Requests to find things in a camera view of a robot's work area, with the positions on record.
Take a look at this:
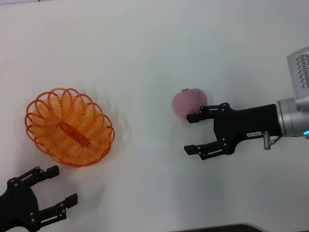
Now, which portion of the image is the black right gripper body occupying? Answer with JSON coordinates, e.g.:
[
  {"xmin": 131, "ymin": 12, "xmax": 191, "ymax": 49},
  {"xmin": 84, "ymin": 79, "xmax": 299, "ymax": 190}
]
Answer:
[{"xmin": 213, "ymin": 103, "xmax": 283, "ymax": 155}]

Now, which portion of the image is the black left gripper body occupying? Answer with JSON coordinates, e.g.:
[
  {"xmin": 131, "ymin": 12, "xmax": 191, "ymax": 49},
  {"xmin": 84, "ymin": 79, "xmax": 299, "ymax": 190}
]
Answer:
[{"xmin": 0, "ymin": 178, "xmax": 41, "ymax": 232}]

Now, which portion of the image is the pink plush peach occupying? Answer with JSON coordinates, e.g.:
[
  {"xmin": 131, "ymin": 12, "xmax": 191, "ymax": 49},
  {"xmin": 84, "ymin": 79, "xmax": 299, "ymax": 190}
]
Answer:
[{"xmin": 171, "ymin": 87, "xmax": 209, "ymax": 121}]

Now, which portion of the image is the orange plastic wire basket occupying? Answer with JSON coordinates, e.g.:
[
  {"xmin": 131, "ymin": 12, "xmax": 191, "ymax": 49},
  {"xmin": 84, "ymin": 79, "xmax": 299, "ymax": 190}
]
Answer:
[{"xmin": 25, "ymin": 87, "xmax": 115, "ymax": 168}]

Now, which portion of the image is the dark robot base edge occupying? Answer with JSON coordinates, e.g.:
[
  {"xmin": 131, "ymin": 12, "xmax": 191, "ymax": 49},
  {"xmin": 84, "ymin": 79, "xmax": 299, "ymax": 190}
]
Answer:
[{"xmin": 169, "ymin": 222, "xmax": 268, "ymax": 232}]

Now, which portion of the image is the silver cable connector plug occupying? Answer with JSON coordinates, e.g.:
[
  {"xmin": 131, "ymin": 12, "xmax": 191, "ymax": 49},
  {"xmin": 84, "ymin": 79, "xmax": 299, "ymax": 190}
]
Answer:
[{"xmin": 262, "ymin": 131, "xmax": 282, "ymax": 150}]

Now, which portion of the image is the silver vented wrist camera box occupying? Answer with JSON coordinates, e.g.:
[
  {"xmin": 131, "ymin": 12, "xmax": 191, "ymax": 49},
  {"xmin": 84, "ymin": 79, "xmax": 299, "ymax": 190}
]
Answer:
[{"xmin": 286, "ymin": 45, "xmax": 309, "ymax": 112}]

